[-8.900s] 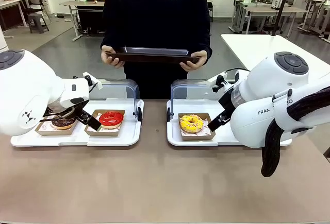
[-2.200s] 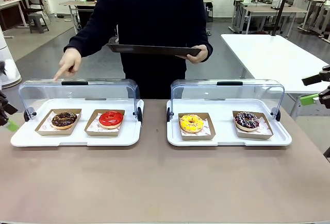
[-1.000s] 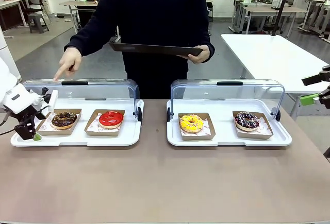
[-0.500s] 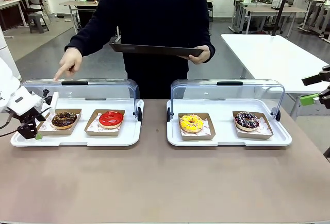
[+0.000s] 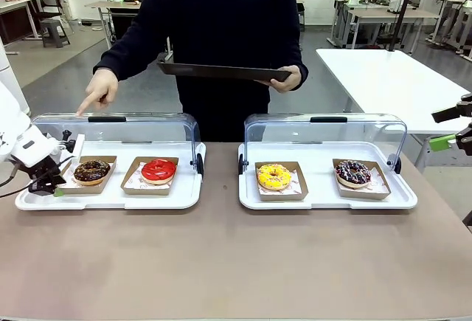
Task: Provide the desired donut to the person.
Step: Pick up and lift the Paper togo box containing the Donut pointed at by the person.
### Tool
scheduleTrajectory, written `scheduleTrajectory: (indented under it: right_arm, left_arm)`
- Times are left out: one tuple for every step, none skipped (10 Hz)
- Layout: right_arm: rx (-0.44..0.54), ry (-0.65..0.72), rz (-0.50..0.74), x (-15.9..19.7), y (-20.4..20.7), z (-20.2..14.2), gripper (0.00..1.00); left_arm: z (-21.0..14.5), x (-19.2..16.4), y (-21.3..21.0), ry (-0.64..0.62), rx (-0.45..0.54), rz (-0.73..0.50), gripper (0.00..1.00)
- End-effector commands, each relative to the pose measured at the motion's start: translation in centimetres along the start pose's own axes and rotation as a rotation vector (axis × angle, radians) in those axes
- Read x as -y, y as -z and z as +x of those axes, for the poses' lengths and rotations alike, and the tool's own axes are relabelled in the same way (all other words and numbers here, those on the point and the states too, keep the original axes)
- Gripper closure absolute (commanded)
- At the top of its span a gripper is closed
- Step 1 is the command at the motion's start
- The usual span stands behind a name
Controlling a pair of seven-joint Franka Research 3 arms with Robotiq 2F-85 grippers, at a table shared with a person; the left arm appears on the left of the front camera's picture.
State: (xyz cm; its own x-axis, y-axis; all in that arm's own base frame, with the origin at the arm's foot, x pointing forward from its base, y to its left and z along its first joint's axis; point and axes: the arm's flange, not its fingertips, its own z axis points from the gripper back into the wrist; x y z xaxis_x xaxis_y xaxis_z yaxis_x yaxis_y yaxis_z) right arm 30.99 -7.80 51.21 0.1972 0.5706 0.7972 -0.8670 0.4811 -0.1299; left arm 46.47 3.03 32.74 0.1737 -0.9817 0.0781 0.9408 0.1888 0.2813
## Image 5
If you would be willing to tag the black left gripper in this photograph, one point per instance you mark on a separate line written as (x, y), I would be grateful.
(40, 169)

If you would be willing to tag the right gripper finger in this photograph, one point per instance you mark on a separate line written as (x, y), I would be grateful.
(440, 143)
(446, 113)

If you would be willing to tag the chocolate glazed sprinkle donut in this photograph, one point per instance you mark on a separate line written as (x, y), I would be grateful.
(83, 173)

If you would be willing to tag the brown cardboard donut box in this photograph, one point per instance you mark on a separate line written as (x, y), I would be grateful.
(129, 173)
(107, 184)
(300, 177)
(380, 173)

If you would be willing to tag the black serving tray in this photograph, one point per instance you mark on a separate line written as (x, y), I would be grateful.
(221, 72)

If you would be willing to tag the person right forearm black sleeve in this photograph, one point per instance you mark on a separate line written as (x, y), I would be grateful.
(118, 59)

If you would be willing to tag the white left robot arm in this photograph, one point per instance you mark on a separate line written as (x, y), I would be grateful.
(14, 125)

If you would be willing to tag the person left forearm black sleeve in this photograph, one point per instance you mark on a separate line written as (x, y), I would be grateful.
(303, 72)

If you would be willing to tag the red glazed donut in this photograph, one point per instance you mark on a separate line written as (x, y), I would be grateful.
(149, 173)

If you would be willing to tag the chocolate sprinkled donut right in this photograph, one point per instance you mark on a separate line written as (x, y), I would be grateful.
(344, 179)

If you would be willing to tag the yellow glazed sprinkle donut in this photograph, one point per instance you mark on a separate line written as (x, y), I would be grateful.
(265, 181)

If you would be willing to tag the person torso black Fila sweater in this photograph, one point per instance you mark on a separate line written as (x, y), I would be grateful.
(221, 22)

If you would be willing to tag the person right hand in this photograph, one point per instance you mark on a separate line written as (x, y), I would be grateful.
(103, 86)

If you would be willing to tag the person left hand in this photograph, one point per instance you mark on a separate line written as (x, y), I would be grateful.
(291, 82)

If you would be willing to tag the white printed paper liner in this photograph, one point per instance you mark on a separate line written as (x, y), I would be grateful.
(295, 188)
(69, 182)
(136, 185)
(379, 187)

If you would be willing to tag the black lid hinge cap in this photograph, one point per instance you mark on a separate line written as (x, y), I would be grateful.
(396, 164)
(241, 164)
(199, 166)

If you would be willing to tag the white display tray base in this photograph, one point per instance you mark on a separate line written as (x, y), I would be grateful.
(324, 203)
(110, 203)

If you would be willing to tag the white side table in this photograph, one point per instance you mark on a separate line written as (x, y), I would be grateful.
(387, 85)

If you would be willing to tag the white lab desk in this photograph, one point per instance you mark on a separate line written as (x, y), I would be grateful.
(18, 3)
(453, 3)

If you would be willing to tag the beige lab table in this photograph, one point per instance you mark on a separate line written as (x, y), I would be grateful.
(110, 4)
(383, 14)

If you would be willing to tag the clear display case lid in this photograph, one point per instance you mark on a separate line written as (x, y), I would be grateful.
(155, 129)
(287, 129)

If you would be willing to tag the grey plastic step stool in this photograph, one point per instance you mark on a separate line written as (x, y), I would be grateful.
(55, 31)

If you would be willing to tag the black office chair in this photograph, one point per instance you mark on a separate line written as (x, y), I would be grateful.
(51, 1)

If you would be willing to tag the wrist camera on white mount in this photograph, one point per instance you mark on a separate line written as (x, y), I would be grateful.
(78, 147)

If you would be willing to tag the black camera stand pole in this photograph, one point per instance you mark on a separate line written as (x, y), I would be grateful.
(405, 3)

